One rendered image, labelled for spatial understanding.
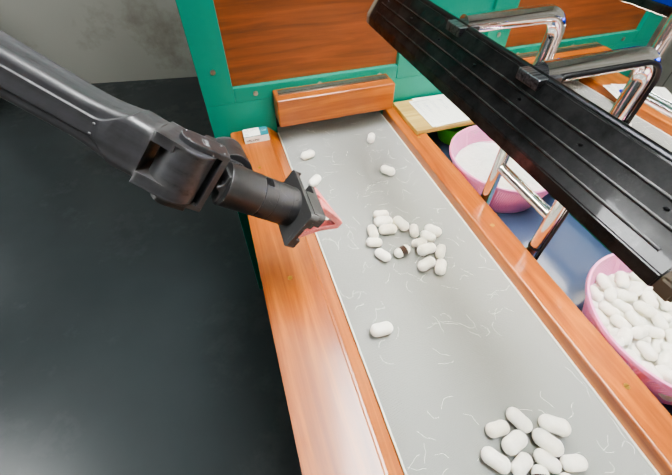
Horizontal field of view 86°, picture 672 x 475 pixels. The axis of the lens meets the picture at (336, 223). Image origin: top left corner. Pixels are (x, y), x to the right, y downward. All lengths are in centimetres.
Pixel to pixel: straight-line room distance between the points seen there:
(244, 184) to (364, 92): 56
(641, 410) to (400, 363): 31
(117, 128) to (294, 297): 35
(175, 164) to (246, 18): 53
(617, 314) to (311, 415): 52
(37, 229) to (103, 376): 92
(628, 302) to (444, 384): 38
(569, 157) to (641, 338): 43
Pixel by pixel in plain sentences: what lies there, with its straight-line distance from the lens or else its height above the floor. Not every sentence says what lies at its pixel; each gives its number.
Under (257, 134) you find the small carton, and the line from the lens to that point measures 92.
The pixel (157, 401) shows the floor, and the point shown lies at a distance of 146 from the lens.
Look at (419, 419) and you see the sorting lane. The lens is 57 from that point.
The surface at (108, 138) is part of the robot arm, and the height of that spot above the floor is 107.
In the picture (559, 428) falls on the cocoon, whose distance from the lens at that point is 60.
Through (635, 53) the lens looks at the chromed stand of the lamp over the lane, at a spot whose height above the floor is 112.
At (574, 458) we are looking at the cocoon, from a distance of 60.
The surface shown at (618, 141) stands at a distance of 39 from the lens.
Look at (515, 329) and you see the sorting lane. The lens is 67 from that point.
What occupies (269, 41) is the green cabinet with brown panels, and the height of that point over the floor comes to 97.
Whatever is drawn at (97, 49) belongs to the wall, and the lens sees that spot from 332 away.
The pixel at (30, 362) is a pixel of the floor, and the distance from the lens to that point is 175.
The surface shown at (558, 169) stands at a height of 107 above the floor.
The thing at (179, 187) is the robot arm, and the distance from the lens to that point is 43.
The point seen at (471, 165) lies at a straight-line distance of 94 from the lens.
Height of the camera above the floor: 128
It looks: 47 degrees down
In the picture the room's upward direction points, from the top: straight up
